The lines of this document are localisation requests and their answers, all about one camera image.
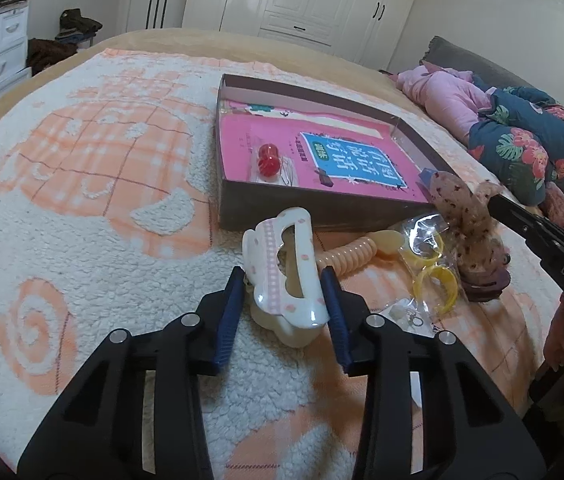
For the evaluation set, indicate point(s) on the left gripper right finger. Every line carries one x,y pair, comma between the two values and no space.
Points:
431,411

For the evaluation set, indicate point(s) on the beige dotted mesh hair bow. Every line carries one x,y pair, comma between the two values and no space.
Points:
481,256

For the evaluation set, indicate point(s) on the tan bed cover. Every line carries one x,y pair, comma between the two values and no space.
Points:
247,49

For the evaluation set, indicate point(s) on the white wardrobe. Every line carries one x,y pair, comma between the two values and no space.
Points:
364,32

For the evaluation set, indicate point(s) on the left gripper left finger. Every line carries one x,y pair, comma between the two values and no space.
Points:
133,410

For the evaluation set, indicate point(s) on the pink padded garment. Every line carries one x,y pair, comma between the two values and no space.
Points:
448,96

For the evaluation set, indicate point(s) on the yellow rings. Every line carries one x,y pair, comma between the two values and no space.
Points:
429,269

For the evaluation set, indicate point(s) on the blue floral quilt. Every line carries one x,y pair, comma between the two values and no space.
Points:
520,139

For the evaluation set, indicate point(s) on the pearl earrings card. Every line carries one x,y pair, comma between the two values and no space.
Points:
412,316

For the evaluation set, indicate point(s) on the peach spiral hair clip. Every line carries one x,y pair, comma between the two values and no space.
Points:
352,257

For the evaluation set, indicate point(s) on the white pink hair claw clip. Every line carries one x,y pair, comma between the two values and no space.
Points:
280,265

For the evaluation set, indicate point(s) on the small blue box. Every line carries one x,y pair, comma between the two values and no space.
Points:
425,177

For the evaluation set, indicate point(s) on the maroon hair barrette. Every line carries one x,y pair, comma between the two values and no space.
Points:
486,289

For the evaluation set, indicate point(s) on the orange white fleece blanket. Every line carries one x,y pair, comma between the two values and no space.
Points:
109,219

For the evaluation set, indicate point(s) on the pile of dark clothes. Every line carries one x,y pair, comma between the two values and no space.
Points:
75,29

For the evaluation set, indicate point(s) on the dark cardboard box tray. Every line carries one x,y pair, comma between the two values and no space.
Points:
242,205

